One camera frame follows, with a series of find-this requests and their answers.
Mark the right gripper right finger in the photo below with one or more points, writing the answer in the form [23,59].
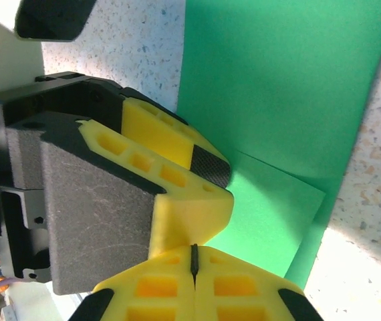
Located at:
[237,287]

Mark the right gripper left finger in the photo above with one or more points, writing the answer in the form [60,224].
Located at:
[157,287]

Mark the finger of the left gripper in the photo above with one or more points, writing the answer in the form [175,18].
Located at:
[103,217]
[163,133]

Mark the green cloth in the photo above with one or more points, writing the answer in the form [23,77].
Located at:
[277,83]

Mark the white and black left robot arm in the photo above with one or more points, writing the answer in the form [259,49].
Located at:
[53,20]

